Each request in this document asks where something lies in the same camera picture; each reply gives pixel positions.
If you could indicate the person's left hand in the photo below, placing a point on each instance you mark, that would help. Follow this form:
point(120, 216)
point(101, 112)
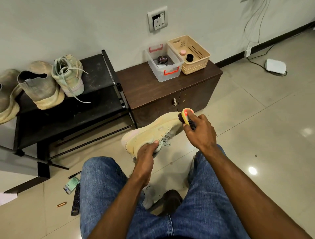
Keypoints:
point(144, 165)

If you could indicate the person's right hand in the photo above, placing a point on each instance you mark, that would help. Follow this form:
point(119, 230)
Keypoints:
point(201, 134)

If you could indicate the black orange shoe brush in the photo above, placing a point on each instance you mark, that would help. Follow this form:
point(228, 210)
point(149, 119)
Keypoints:
point(184, 117)

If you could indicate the pale green lace-up shoe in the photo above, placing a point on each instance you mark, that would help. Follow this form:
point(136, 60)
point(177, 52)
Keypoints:
point(69, 76)
point(147, 133)

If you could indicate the clear plastic storage box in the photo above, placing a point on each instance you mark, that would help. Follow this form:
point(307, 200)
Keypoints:
point(167, 75)

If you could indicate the small black round cap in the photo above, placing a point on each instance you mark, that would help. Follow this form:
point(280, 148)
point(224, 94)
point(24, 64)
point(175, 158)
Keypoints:
point(189, 57)

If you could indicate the beige plastic basket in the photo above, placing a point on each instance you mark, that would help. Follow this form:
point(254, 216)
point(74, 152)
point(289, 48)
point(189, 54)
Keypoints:
point(199, 54)

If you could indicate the pink round lid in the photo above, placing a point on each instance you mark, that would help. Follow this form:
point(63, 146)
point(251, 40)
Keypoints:
point(182, 51)

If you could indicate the worn tan slip-on shoe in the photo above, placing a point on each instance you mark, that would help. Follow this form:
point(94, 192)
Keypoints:
point(44, 88)
point(7, 101)

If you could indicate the person's left forearm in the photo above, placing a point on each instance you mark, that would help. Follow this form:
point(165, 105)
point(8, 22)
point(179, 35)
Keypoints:
point(120, 214)

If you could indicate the person's right forearm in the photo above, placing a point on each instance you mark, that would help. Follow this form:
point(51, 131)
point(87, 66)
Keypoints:
point(256, 202)

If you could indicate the person's left leg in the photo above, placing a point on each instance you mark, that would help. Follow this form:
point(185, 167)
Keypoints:
point(103, 192)

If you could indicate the person's leg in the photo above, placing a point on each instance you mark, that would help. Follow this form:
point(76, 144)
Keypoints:
point(103, 192)
point(206, 211)

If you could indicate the dark brown wooden cabinet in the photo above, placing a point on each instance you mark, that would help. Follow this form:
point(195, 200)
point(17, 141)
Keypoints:
point(142, 86)

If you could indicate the person's right leg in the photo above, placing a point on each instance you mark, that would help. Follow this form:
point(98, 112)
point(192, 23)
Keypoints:
point(206, 211)

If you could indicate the green paper packet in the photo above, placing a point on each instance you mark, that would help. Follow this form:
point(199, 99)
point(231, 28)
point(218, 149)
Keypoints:
point(71, 184)

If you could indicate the black remote control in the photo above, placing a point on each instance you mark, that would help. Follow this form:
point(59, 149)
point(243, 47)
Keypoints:
point(75, 199)

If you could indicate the black metal shoe rack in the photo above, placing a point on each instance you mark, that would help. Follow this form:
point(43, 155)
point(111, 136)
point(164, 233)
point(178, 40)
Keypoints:
point(83, 111)

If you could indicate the black round polish tin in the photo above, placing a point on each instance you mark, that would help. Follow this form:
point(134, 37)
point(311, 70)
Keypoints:
point(162, 60)

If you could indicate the small brass cylinder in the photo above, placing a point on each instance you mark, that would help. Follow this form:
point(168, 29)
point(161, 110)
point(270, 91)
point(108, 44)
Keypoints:
point(61, 204)

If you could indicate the white router box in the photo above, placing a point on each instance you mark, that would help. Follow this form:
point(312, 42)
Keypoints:
point(275, 67)

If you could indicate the white paper sheet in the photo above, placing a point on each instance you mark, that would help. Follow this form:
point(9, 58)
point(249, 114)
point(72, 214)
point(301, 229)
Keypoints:
point(7, 198)

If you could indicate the white wall plug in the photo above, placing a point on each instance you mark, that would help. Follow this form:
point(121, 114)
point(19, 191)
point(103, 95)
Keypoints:
point(248, 52)

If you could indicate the white wall socket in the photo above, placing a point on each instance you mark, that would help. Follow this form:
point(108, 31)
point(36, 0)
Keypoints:
point(157, 19)

